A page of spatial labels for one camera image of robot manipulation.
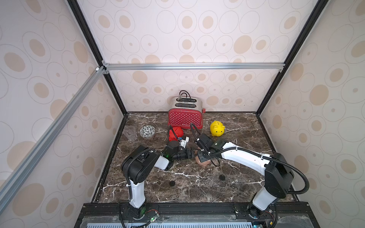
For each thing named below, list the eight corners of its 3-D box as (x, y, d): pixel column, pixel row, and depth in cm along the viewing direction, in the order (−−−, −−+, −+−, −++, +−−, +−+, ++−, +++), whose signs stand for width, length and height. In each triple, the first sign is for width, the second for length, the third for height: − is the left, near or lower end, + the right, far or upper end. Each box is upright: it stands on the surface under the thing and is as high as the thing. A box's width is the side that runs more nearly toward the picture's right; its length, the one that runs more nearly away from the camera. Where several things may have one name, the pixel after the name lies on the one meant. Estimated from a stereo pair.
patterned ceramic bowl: (139, 138, 105) (138, 135, 102) (142, 128, 111) (141, 125, 108) (154, 138, 105) (153, 135, 102) (156, 128, 111) (155, 125, 108)
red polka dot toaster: (170, 131, 110) (168, 114, 95) (172, 111, 124) (170, 93, 110) (203, 131, 110) (205, 115, 95) (201, 111, 124) (203, 94, 110)
